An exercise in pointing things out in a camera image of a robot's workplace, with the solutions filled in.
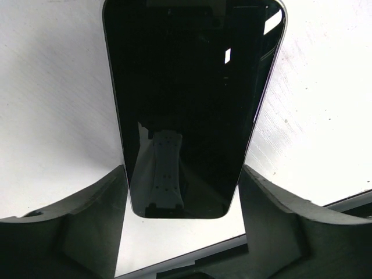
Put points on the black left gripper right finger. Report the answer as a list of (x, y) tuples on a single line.
[(290, 237)]

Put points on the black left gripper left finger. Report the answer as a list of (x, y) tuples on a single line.
[(76, 237)]

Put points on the black phone silver edge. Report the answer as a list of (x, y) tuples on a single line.
[(189, 79)]

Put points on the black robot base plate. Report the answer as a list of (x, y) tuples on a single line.
[(233, 248)]

